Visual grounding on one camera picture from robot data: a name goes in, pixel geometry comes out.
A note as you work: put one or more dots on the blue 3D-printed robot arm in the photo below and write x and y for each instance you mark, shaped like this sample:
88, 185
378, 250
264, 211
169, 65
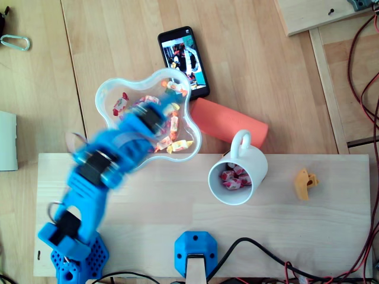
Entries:
86, 201

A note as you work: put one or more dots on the yellow wrapped candy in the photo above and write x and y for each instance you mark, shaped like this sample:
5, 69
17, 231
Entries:
179, 145
174, 107

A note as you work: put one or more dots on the orange wrapped candy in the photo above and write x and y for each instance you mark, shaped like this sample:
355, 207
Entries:
173, 85
163, 144
150, 99
174, 123

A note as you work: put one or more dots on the orange cylindrical case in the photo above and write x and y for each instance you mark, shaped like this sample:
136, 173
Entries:
219, 118

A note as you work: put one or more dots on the translucent wavy plastic bowl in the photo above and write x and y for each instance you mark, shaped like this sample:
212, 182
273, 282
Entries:
102, 100

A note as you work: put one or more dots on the black smartphone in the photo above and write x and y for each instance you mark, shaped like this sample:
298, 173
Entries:
183, 38

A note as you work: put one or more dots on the white ceramic mug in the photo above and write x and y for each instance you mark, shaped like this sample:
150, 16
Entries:
254, 162

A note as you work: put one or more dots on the white box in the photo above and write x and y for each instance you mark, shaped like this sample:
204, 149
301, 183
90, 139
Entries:
7, 142

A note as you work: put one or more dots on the silver carabiner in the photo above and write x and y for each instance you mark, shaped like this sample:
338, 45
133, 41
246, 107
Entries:
26, 41

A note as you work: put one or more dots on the yellow 3D-printed part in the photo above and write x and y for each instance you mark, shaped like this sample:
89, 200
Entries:
302, 185

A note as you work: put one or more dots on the small wooden panel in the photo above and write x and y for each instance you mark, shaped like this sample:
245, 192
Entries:
308, 14

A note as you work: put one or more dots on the wooden stick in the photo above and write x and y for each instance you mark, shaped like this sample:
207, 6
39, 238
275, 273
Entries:
195, 272

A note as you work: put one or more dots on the light wooden board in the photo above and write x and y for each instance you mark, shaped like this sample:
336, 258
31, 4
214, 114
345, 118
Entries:
266, 230

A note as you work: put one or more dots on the black object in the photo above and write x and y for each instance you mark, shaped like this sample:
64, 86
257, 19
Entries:
1, 20

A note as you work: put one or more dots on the grey plastic part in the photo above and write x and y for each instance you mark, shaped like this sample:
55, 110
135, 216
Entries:
359, 4

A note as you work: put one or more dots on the blue 3D-printed mount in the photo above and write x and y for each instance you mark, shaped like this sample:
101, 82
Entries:
195, 242

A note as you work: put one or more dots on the wooden rail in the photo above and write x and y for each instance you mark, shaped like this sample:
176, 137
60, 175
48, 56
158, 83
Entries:
328, 88

